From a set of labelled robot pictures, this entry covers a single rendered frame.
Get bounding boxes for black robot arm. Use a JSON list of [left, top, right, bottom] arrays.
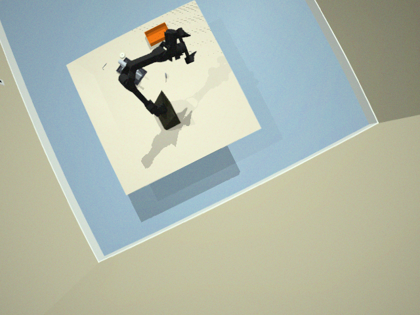
[[118, 29, 183, 117]]

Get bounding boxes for orange shallow rectangular tray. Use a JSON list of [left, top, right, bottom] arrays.
[[144, 22, 168, 47]]

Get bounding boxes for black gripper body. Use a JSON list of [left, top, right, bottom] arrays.
[[177, 28, 195, 64]]

